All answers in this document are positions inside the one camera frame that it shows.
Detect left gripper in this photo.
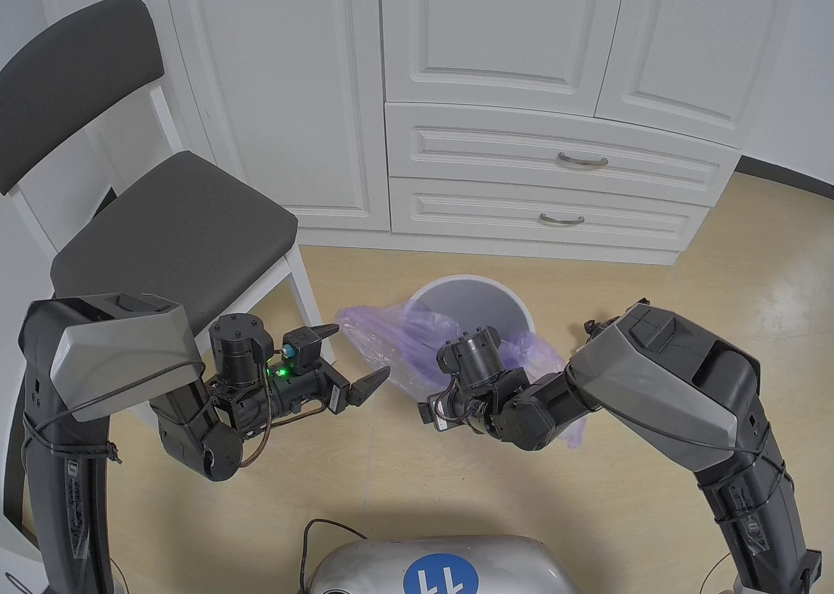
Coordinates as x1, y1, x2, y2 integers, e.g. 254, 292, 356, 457
267, 322, 391, 424

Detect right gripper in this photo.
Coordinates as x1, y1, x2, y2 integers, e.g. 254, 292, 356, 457
416, 385, 487, 437

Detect purple plastic bag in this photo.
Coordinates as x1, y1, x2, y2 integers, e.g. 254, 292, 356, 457
335, 301, 589, 450

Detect white trash bin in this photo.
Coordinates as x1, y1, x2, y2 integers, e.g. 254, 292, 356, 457
407, 275, 537, 385

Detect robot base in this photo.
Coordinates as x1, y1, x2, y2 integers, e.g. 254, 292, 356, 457
311, 536, 584, 594

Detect crumpled black plastic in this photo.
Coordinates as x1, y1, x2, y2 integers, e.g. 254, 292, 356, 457
582, 298, 652, 342

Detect white chair grey cushions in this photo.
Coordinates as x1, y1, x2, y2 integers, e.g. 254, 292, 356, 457
0, 0, 338, 423

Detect white wardrobe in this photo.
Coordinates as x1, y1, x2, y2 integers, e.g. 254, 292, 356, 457
36, 0, 792, 266

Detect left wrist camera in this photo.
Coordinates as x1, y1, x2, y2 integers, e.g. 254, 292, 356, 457
281, 327, 321, 378

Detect black cable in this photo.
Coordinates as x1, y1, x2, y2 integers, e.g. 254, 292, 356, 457
704, 546, 750, 594
298, 518, 372, 594

